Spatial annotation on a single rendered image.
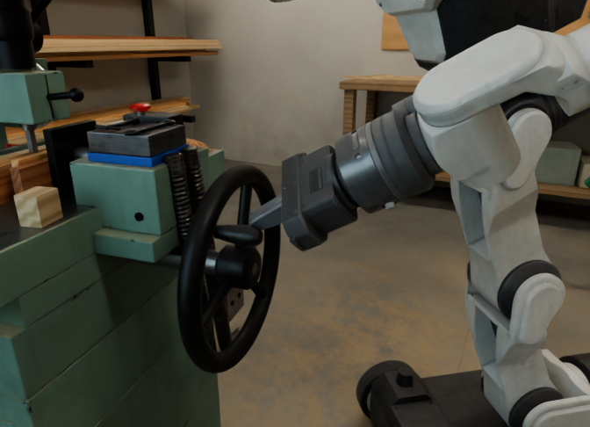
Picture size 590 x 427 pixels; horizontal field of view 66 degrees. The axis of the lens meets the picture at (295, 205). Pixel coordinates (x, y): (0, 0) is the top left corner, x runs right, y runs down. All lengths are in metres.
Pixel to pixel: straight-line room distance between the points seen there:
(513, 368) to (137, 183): 0.91
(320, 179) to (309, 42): 3.58
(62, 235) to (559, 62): 0.55
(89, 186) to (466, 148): 0.47
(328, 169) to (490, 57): 0.18
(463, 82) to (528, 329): 0.72
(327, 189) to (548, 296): 0.67
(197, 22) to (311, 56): 1.19
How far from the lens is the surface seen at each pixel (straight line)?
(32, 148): 0.80
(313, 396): 1.64
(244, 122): 4.41
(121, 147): 0.63
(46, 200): 0.62
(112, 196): 0.65
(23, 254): 0.59
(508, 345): 1.09
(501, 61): 0.42
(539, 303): 1.04
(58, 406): 0.71
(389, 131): 0.44
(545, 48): 0.43
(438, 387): 1.47
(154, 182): 0.60
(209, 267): 0.66
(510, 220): 0.97
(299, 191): 0.48
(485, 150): 0.45
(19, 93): 0.75
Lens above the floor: 1.11
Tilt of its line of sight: 20 degrees down
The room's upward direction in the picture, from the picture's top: straight up
